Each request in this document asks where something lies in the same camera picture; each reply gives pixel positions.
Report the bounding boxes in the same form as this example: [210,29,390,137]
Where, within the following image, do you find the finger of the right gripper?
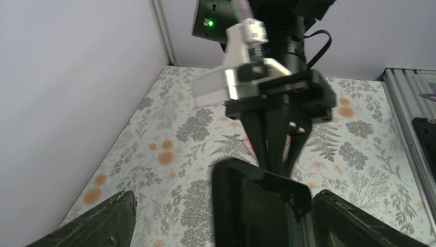
[240,111,269,169]
[266,103,312,178]

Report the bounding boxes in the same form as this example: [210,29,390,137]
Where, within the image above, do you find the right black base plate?
[412,117,435,174]

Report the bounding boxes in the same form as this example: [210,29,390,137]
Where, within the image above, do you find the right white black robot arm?
[191,1,336,177]

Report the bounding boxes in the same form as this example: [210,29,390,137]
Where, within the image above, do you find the black phone-shaped object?
[211,158,312,247]

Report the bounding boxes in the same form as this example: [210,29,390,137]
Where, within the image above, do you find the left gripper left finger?
[29,190,137,247]

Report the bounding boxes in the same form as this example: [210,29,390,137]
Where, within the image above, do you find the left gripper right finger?
[312,189,426,247]

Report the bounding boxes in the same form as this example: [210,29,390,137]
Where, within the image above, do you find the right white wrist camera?
[191,18,292,108]

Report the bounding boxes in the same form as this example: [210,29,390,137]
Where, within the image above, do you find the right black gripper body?
[225,69,336,124]

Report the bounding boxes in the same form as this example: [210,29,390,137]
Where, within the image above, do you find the aluminium rail frame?
[379,68,435,228]

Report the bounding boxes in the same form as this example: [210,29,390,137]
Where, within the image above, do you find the floral patterned table mat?
[63,66,435,246]

